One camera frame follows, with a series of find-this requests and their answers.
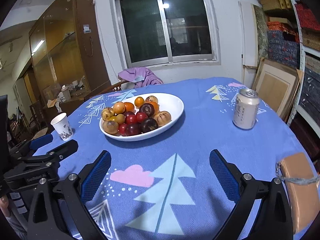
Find white oval plate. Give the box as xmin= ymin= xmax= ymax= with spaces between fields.
xmin=99 ymin=93 xmax=184 ymax=141

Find dark red plum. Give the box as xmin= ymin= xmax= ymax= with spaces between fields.
xmin=125 ymin=123 xmax=142 ymax=136

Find large orange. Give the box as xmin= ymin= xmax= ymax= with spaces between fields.
xmin=149 ymin=101 xmax=159 ymax=114

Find dark brown mangosteen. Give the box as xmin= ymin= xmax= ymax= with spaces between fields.
xmin=140 ymin=118 xmax=159 ymax=133

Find tan leather pouch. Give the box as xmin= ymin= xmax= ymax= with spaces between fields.
xmin=276 ymin=152 xmax=319 ymax=233

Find window with metal frame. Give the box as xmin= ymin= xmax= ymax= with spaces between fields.
xmin=111 ymin=0 xmax=221 ymax=68

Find red cherry tomato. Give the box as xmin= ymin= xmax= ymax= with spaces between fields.
xmin=136 ymin=112 xmax=148 ymax=123

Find small mandarin orange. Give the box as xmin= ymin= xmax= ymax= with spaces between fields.
xmin=124 ymin=102 xmax=135 ymax=113

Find person's left hand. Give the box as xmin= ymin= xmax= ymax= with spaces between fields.
xmin=0 ymin=196 xmax=11 ymax=217

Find striped tan fruit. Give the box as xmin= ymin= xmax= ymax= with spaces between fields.
xmin=153 ymin=111 xmax=171 ymax=127

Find brown kiwi fruit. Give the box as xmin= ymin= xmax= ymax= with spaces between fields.
xmin=115 ymin=114 xmax=126 ymax=125

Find yellow orange persimmon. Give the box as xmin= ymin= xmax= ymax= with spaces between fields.
xmin=134 ymin=96 xmax=145 ymax=108

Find framed board leaning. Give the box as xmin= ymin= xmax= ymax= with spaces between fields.
xmin=252 ymin=58 xmax=304 ymax=122

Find blue patterned tablecloth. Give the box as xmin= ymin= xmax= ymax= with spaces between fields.
xmin=32 ymin=76 xmax=317 ymax=240

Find floral paper cup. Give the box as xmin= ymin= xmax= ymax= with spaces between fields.
xmin=50 ymin=113 xmax=74 ymax=141

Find purple cloth on chair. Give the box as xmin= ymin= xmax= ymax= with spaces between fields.
xmin=118 ymin=67 xmax=163 ymax=88

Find wooden glass cabinet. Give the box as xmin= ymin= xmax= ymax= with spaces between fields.
xmin=29 ymin=0 xmax=111 ymax=116

